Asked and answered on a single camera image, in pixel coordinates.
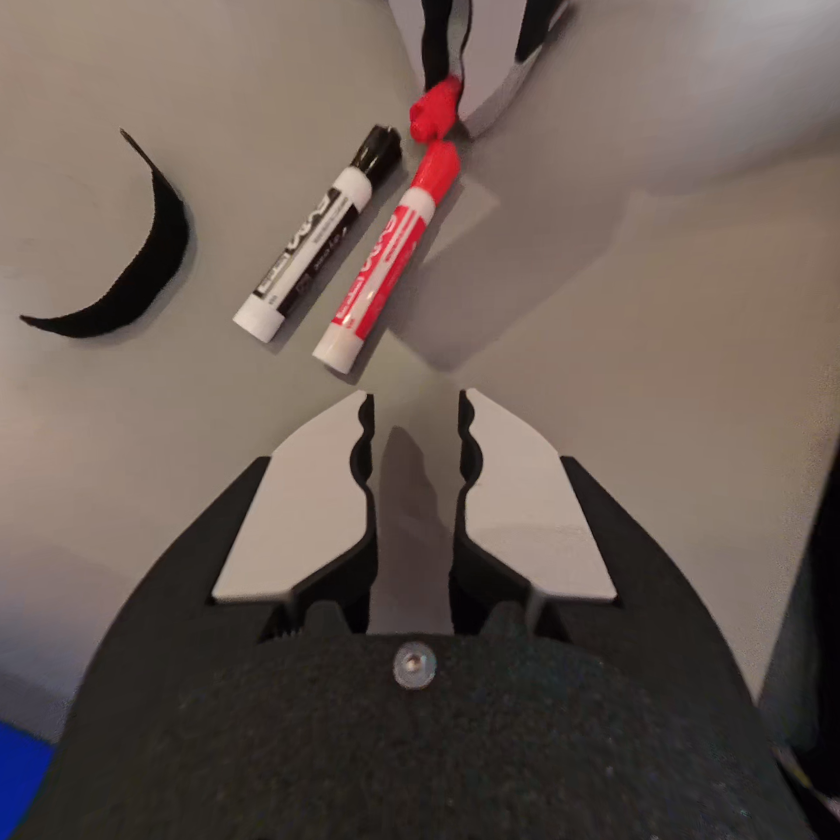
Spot black angular object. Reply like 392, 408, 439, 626
797, 453, 840, 815

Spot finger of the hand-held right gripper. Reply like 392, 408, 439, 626
453, 0, 571, 139
387, 0, 455, 90

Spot red dry erase marker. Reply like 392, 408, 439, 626
408, 73, 464, 143
311, 140, 459, 375

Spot black dry erase marker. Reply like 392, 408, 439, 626
233, 124, 403, 344

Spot grey desk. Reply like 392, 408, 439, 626
0, 0, 840, 742

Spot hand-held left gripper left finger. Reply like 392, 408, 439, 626
211, 391, 379, 635

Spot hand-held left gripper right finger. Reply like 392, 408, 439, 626
449, 388, 618, 635

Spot black hook-and-loop strap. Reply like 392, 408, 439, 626
19, 127, 192, 340

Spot blue flat object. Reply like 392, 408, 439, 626
0, 718, 55, 840

